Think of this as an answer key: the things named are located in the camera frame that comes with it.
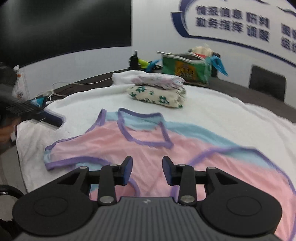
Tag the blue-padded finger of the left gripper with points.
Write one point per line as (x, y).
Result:
(27, 111)

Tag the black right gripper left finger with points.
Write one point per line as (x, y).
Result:
(69, 202)

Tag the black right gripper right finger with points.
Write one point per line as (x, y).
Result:
(225, 203)

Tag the pink blue purple-trimmed garment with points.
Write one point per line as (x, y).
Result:
(149, 137)

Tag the green zipper storage bag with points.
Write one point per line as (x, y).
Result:
(193, 68)

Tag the person's left hand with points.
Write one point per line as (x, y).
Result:
(5, 133)

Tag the white plastic bag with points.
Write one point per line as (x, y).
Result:
(20, 89)

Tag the white towel blanket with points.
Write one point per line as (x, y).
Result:
(245, 116)

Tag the yellow-green small object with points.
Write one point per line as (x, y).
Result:
(143, 64)

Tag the black office chair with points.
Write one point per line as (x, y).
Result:
(267, 82)

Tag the folded purple floral garment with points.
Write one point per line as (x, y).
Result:
(164, 81)

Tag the large black wall screen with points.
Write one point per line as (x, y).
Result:
(32, 31)

